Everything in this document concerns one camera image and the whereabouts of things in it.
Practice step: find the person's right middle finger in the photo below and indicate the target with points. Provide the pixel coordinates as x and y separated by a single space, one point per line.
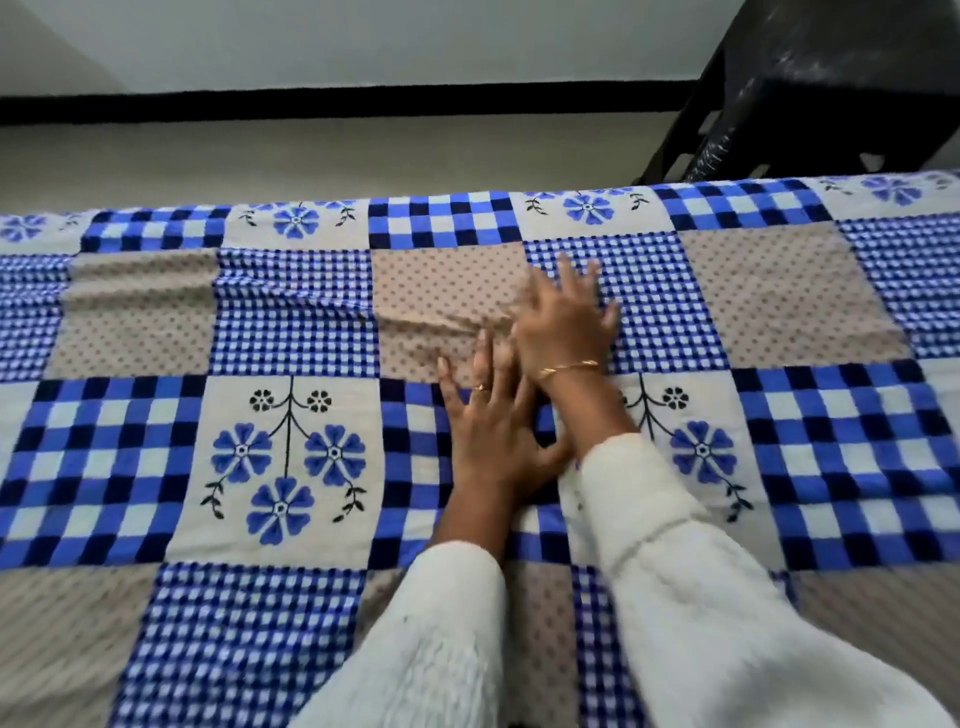
567 274

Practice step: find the person's left little finger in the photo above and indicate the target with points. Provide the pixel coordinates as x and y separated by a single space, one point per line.
451 390

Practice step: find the blue patchwork floral bedsheet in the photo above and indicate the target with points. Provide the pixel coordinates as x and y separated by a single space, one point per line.
225 465

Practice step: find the person's left forearm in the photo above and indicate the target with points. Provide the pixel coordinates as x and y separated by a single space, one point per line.
442 622

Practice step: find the person's left hand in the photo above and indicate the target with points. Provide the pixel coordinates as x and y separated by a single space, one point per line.
491 446

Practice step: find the person's right little finger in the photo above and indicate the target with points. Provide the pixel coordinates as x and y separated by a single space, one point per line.
612 316

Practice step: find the black plastic chair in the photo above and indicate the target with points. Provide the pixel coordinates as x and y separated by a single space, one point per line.
817 82

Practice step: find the person's right forearm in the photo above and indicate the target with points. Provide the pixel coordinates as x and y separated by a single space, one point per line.
690 585

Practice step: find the person's right hand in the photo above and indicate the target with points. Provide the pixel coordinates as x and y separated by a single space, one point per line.
562 326

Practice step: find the person's left thumb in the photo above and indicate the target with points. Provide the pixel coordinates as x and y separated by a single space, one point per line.
559 459

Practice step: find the person's left middle finger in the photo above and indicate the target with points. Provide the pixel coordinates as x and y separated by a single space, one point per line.
506 369

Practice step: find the person's right thumb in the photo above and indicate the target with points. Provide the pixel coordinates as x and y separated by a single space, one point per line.
520 330

